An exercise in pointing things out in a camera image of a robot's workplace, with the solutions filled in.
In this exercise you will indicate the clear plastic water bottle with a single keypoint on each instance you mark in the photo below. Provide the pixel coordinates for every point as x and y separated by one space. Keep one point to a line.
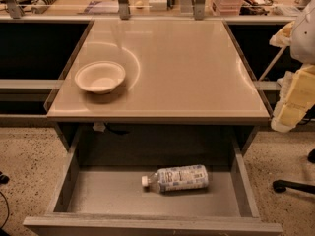
171 179

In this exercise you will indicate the right metal frame post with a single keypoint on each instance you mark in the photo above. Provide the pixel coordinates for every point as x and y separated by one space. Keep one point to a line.
199 9

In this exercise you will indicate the black coiled spring tool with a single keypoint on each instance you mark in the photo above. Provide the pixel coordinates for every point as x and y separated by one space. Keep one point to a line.
40 6

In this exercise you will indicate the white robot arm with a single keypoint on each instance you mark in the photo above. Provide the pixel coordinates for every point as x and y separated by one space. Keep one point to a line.
302 46

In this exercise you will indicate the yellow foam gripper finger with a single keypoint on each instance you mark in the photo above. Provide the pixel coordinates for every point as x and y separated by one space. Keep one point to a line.
283 37
297 96

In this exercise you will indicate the open grey top drawer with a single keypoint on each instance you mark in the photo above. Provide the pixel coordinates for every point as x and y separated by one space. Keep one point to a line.
100 191

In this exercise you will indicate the metal frame post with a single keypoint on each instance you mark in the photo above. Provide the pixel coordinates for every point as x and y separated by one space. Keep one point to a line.
124 10
15 11
199 9

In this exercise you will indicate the purple book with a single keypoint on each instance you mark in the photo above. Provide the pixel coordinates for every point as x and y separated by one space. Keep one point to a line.
101 7

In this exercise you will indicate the left metal frame post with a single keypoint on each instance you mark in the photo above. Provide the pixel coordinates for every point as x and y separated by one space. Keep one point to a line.
15 11

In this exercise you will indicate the small round yellow ball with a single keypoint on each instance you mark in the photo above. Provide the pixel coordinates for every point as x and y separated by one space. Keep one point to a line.
139 4

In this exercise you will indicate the middle metal frame post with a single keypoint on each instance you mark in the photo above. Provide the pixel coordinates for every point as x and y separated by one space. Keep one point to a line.
124 10

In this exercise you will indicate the grey cabinet with counter top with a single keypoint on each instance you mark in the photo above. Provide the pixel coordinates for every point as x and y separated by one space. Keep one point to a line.
178 72

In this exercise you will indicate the white stick with black tip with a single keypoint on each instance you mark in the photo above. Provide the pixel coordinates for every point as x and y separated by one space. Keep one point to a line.
273 62

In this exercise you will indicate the white paper bowl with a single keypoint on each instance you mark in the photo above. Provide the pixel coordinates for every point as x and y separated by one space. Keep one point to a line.
100 77

